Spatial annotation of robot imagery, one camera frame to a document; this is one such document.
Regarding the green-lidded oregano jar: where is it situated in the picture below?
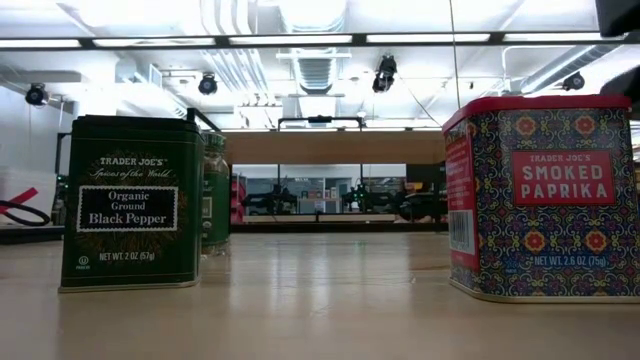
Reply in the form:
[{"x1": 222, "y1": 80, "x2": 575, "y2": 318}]
[{"x1": 200, "y1": 130, "x2": 232, "y2": 257}]

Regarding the dark green black pepper tin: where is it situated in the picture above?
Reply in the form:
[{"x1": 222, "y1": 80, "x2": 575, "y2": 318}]
[{"x1": 58, "y1": 114, "x2": 206, "y2": 294}]

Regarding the red-lidded smoked paprika tin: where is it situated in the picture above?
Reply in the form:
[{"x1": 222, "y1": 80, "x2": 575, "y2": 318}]
[{"x1": 441, "y1": 94, "x2": 640, "y2": 305}]

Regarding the black rig crossbar with lights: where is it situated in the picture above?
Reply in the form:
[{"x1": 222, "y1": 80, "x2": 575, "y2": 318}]
[{"x1": 0, "y1": 31, "x2": 640, "y2": 50}]

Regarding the black ceiling spotlight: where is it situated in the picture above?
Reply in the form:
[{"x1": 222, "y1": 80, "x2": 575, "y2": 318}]
[
  {"x1": 24, "y1": 82, "x2": 50, "y2": 108},
  {"x1": 197, "y1": 72, "x2": 220, "y2": 97},
  {"x1": 561, "y1": 71, "x2": 587, "y2": 93}
]

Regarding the red tape strip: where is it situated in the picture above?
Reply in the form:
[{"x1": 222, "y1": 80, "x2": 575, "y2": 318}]
[{"x1": 0, "y1": 187, "x2": 41, "y2": 216}]

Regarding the wooden shelf with black frame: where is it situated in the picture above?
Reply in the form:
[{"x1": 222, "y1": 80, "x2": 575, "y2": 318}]
[{"x1": 185, "y1": 106, "x2": 451, "y2": 236}]

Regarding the black rig camera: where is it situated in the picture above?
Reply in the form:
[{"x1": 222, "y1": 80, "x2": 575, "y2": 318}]
[{"x1": 371, "y1": 54, "x2": 399, "y2": 94}]

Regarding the thin hanging cable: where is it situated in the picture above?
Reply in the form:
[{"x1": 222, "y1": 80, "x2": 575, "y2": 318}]
[{"x1": 447, "y1": 0, "x2": 464, "y2": 121}]

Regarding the black cable loop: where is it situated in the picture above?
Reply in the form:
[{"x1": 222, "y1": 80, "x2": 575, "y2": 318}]
[{"x1": 0, "y1": 199, "x2": 52, "y2": 228}]

